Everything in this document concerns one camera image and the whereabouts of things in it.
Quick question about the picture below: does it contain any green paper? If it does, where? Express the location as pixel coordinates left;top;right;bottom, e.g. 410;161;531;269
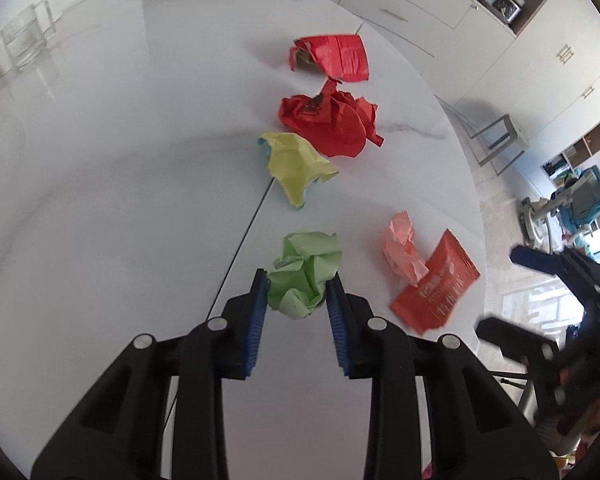
268;232;342;320

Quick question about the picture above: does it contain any metal frame stool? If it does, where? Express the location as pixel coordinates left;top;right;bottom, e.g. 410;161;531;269
463;114;530;177

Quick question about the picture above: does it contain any red torn cardboard wrapper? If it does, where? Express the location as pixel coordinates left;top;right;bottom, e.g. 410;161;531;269
288;34;370;82

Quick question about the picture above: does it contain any white drawer cabinet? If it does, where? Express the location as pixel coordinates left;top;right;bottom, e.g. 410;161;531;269
339;0;600;134

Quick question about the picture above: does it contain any yellow paper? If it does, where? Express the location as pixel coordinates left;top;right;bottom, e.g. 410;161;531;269
258;132;339;209

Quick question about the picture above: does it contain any pink crumpled paper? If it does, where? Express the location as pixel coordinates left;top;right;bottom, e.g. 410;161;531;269
382;211;429;286

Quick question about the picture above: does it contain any red crumpled paper ball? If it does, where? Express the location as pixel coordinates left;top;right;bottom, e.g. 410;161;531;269
278;79;385;158

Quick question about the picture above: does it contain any clear glass container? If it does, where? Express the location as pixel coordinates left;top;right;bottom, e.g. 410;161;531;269
0;0;56;70

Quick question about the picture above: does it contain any orange-red flat packet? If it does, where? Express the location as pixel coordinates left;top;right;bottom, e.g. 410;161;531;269
390;230;480;335

